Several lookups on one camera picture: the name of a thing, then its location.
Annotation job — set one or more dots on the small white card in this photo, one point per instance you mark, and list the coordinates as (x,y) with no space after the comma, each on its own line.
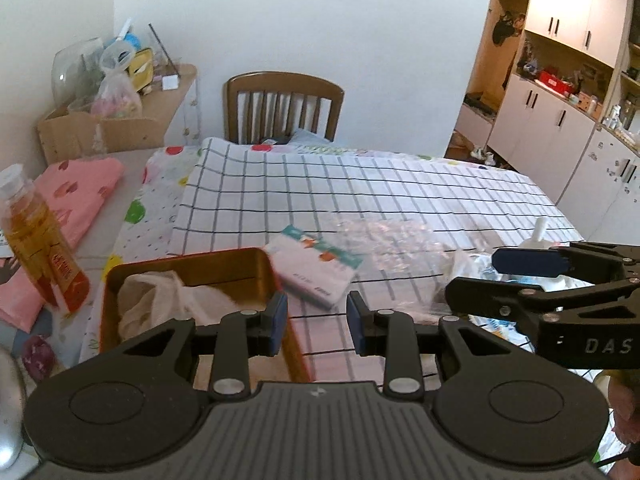
(170,83)

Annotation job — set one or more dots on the silver metal object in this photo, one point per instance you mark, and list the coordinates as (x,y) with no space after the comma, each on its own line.
(10,410)

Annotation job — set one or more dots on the white tissue pack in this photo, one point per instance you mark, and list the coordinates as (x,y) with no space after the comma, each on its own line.
(310,270)

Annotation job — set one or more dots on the dark thin stick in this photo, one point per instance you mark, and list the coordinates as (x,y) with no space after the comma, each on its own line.
(162,47)

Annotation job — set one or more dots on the person's right hand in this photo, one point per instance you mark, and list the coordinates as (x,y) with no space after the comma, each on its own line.
(627,400)

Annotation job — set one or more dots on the white wall cabinet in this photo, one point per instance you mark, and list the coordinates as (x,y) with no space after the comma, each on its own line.
(550,120)

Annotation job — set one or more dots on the wooden chair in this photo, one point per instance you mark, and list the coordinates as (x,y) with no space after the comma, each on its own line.
(280,82)

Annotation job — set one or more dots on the beige mesh cloth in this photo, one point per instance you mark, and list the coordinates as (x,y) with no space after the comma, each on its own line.
(165,300)

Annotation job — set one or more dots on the small white bottle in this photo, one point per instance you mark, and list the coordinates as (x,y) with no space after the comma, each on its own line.
(540,232)

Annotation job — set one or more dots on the cardboard box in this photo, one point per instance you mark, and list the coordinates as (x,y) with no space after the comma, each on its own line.
(130,135)

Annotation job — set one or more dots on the red metal tin box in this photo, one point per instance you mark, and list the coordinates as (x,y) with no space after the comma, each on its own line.
(235,265)

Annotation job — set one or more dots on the wooden side shelf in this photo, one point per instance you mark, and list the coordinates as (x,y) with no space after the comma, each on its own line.
(182,80)

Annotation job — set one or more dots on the orange tea bottle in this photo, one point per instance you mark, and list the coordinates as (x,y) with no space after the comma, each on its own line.
(35,240)

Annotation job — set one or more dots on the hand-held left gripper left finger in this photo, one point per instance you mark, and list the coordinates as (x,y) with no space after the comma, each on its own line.
(277,322)

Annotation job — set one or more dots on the clear plastic bag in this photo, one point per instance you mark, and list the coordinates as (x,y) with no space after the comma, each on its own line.
(395,245)

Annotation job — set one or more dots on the plastic bag with items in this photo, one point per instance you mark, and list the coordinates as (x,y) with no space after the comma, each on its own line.
(117,97)

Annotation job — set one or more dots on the white checked cloth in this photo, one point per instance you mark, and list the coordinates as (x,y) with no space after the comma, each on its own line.
(400,190)

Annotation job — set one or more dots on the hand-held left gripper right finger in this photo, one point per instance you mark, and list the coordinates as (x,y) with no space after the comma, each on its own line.
(356,325)

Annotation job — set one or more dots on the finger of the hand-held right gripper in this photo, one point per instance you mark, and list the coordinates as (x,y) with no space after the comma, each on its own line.
(525,262)
(480,295)

